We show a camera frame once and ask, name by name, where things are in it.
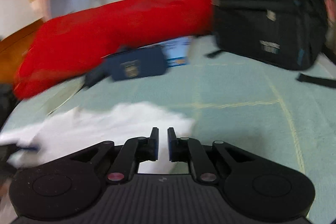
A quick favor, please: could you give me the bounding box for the white printed t-shirt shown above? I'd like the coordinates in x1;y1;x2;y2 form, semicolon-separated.
1;102;195;174

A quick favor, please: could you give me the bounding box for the light green bed sheet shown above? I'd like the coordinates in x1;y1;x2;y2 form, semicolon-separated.
1;36;335;223

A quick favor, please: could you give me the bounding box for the black flat pouch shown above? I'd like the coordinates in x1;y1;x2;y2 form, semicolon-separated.
83;65;109;88

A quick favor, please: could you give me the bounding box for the navy mickey pouch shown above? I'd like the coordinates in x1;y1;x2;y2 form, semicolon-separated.
103;46;168;81

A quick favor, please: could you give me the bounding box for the blue white small box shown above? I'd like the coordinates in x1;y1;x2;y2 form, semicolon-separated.
152;36;193;68

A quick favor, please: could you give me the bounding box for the red quilt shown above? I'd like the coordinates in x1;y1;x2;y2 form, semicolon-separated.
13;0;213;100

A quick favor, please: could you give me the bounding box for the wooden headboard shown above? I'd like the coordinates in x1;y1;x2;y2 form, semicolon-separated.
0;19;44;84

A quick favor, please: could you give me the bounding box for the black backpack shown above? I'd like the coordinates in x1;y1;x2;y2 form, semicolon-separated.
213;0;328;71

